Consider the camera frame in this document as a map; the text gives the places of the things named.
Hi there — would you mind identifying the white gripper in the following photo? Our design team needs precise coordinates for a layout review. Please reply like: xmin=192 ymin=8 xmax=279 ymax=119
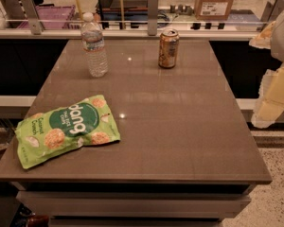
xmin=249 ymin=10 xmax=284 ymax=129

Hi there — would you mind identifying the clear plastic water bottle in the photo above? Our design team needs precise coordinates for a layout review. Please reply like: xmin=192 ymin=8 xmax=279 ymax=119
xmin=80 ymin=12 xmax=108 ymax=78

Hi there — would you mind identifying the brown cardboard box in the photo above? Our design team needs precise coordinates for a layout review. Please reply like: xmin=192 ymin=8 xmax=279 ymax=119
xmin=194 ymin=0 xmax=234 ymax=20

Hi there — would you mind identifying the orange soda can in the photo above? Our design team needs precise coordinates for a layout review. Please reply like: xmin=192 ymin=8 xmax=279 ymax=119
xmin=158 ymin=28 xmax=180 ymax=68

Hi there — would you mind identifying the green dang chips bag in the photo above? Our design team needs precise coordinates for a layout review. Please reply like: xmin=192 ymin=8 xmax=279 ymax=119
xmin=15 ymin=95 xmax=120 ymax=169

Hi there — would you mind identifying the purple plastic crate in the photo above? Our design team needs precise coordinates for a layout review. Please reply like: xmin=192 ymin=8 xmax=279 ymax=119
xmin=16 ymin=4 xmax=77 ymax=30

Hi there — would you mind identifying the glass railing with metal posts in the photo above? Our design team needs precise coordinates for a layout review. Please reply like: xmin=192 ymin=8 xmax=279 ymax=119
xmin=0 ymin=0 xmax=284 ymax=40

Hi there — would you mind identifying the yellow broom handle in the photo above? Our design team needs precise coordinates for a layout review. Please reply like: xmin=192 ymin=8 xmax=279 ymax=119
xmin=75 ymin=0 xmax=83 ymax=20

